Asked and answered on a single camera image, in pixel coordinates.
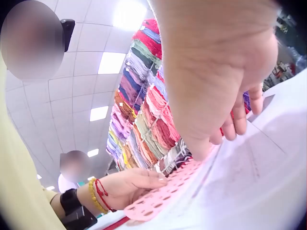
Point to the person's right middle finger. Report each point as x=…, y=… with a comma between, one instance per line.
x=229, y=130

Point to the pink perforated plastic sheet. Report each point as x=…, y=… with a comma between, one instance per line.
x=168, y=191

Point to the square ceiling light panel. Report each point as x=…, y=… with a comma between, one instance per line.
x=111, y=62
x=93, y=152
x=129, y=14
x=99, y=113

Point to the full shop shelf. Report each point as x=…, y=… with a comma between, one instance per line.
x=287, y=57

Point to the person's right hand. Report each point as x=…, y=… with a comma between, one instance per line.
x=211, y=60

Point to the person's left thumb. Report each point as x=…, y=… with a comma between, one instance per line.
x=153, y=179

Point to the black wrist band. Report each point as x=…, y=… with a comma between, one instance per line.
x=72, y=206

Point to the red strip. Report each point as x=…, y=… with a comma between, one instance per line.
x=117, y=221

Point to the person's right index finger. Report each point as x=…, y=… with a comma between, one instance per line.
x=216, y=139

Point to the person's left hand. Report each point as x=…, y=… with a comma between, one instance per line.
x=129, y=186

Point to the person's body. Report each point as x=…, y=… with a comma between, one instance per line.
x=16, y=155

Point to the person's right little finger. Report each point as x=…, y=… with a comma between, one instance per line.
x=256, y=99

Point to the person's right thumb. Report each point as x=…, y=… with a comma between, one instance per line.
x=197, y=147

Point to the white paper sheet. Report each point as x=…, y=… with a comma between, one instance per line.
x=251, y=172

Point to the person's right ring finger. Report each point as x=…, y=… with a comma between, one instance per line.
x=241, y=117

